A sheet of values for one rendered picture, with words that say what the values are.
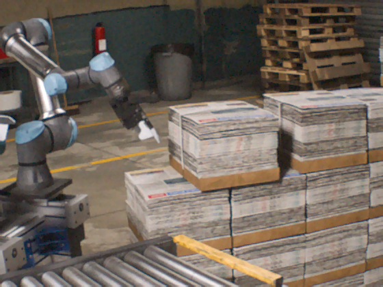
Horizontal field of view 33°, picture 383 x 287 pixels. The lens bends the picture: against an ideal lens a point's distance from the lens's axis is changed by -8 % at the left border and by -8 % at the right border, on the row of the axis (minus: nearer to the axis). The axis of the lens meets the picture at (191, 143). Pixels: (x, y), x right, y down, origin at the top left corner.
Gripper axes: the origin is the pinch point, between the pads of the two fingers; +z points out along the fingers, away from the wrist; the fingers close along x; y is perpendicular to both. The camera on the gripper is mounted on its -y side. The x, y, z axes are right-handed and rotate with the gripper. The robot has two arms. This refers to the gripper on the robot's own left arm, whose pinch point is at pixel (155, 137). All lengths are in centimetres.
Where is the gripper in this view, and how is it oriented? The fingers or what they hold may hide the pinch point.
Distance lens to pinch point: 243.1
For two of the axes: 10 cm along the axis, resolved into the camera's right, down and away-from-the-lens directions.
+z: 5.0, 8.0, 3.4
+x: 3.0, 2.0, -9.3
